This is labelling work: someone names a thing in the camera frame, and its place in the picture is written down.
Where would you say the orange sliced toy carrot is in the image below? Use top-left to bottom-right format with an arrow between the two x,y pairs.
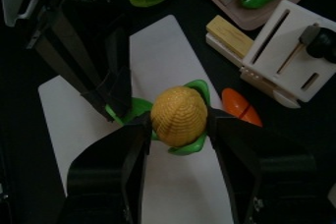
220,87 -> 264,128

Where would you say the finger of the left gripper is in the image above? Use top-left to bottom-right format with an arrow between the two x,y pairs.
97,25 -> 133,120
25,11 -> 114,123

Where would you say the yellow toy corn cob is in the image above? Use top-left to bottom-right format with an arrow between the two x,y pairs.
149,85 -> 210,148

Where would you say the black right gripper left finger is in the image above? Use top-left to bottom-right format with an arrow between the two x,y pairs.
54,112 -> 153,224

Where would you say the white plastic part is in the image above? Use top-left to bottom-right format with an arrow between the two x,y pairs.
0,0 -> 40,28

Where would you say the white cutting board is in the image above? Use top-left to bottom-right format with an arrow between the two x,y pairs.
37,14 -> 234,224

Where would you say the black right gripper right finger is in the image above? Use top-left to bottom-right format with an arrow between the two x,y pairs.
209,109 -> 336,224

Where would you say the white toy knife block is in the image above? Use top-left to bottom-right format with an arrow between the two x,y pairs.
238,0 -> 336,110

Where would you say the yellow toy corn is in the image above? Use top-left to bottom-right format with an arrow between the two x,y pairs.
104,79 -> 210,156

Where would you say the wooden tray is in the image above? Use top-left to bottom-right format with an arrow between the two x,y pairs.
184,0 -> 326,31

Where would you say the tan and white wooden block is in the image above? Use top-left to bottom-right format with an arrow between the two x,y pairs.
205,15 -> 256,69

